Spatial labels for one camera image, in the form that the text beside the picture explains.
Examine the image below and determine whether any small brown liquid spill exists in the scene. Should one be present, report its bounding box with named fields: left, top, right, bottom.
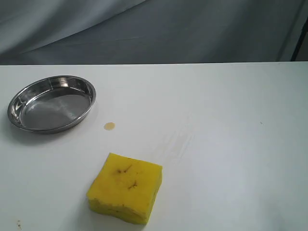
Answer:
left=104, top=122, right=115, bottom=130

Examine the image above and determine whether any round stainless steel dish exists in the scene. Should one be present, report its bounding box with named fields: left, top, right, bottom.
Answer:
left=7, top=76, right=96, bottom=134

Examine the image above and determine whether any yellow sponge block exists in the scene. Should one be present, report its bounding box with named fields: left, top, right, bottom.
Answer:
left=87, top=153, right=163, bottom=225

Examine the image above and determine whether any grey backdrop cloth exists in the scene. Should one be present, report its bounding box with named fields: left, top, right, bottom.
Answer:
left=0, top=0, right=308, bottom=65

